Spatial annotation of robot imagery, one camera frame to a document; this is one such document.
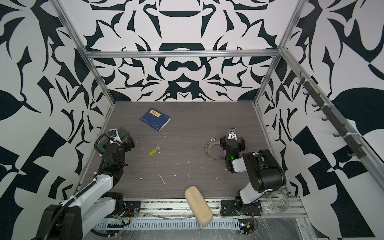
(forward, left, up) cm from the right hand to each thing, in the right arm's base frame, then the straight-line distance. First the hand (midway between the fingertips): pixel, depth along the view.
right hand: (235, 135), depth 93 cm
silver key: (-4, +48, -6) cm, 49 cm away
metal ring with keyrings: (-6, +13, -7) cm, 16 cm away
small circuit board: (-45, +1, -8) cm, 45 cm away
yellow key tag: (-7, +50, -6) cm, 51 cm away
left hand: (-5, +66, +11) cm, 67 cm away
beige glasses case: (-37, +24, -3) cm, 44 cm away
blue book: (+18, +53, -5) cm, 56 cm away
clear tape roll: (-35, -19, -5) cm, 40 cm away
